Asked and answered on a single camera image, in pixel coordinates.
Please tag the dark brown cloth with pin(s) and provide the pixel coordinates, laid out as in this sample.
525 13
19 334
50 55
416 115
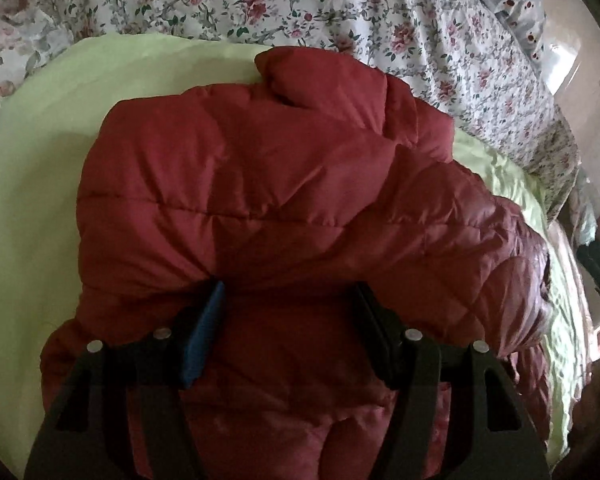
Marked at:
597 410

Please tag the red flower print pillow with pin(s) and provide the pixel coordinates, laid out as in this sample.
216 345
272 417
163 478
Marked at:
510 0

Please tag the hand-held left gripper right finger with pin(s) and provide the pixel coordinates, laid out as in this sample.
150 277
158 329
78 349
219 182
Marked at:
376 332

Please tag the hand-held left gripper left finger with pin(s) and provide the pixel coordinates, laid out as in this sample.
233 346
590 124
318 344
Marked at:
204 332

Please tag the pale floral white cloth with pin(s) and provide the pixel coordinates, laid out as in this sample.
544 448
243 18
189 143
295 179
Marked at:
15 50

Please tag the red quilted jacket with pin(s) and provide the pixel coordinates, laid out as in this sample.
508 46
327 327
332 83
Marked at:
280 185

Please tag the light green bed sheet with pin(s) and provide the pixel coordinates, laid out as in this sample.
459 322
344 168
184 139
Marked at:
30 210

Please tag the rose print quilt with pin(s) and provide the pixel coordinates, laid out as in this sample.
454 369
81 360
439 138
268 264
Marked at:
330 10

